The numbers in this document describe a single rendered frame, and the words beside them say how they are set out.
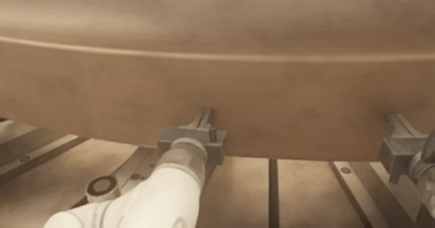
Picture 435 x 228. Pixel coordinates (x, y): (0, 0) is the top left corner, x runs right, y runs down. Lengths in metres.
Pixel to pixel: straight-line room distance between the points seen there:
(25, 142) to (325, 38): 1.55
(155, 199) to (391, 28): 0.60
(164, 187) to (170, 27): 0.43
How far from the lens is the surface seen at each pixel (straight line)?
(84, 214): 0.60
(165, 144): 0.67
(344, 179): 1.60
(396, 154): 0.68
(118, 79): 0.84
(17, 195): 1.82
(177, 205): 0.52
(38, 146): 1.98
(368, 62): 0.75
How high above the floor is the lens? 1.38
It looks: 30 degrees down
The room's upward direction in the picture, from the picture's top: 3 degrees counter-clockwise
